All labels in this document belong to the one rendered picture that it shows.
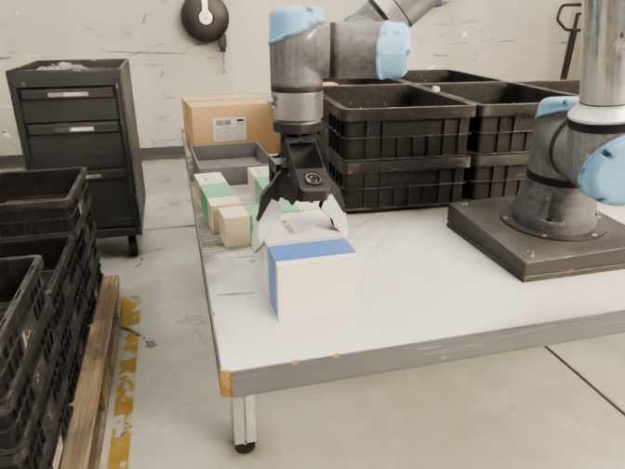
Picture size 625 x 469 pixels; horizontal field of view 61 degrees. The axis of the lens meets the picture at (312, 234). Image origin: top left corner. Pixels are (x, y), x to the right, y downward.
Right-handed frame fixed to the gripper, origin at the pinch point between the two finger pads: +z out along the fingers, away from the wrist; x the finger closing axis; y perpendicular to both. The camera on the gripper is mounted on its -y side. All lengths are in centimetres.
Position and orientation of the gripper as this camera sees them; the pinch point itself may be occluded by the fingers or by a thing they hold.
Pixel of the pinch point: (301, 250)
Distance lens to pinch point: 83.3
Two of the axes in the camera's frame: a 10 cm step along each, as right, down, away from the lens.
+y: -2.7, -3.7, 8.9
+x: -9.6, 1.0, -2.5
